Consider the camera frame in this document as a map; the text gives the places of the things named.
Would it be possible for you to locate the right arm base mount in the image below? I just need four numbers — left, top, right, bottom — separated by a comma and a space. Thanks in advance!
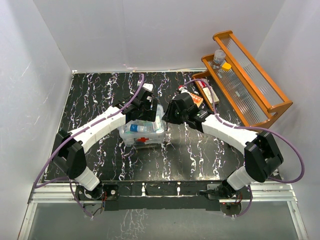
197, 178, 244, 204

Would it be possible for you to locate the beige medicine box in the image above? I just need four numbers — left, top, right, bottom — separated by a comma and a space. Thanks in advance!
202, 86, 220, 105

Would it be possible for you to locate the clear jar on shelf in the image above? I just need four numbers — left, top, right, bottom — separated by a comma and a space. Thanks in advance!
213, 49, 226, 65

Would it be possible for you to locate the metal frame rail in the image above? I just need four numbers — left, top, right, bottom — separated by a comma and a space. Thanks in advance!
19, 182, 307, 240

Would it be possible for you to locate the red white medicine box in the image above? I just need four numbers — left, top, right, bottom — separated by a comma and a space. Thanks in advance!
197, 78, 209, 89

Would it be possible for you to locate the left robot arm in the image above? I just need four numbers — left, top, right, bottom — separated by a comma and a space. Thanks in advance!
51, 83, 158, 200

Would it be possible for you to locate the orange wooden shelf rack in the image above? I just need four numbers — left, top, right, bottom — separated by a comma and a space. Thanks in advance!
192, 30, 293, 128

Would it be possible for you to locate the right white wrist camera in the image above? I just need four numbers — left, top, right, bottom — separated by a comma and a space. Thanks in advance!
177, 85, 188, 94

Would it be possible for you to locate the orange plaster packet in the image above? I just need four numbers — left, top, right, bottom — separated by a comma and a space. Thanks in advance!
189, 93, 204, 108

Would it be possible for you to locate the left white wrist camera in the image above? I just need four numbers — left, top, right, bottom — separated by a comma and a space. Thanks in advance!
142, 83, 154, 92

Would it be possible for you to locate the clear first aid box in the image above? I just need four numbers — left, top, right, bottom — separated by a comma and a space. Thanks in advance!
119, 125, 165, 147

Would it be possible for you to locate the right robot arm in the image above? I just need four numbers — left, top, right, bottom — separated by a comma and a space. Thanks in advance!
162, 92, 284, 199

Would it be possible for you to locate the yellow capped bottle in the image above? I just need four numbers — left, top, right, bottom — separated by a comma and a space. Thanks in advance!
221, 62, 232, 71

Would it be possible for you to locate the clear box lid with handle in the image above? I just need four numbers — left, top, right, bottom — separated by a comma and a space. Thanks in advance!
124, 105, 165, 131

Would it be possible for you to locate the blue white spray bottle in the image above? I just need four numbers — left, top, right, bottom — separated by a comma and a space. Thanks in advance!
129, 124, 148, 133

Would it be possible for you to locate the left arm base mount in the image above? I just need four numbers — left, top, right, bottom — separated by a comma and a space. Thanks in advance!
75, 182, 119, 208

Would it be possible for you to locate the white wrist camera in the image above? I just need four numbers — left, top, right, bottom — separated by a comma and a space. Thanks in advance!
177, 85, 188, 94
142, 83, 154, 92

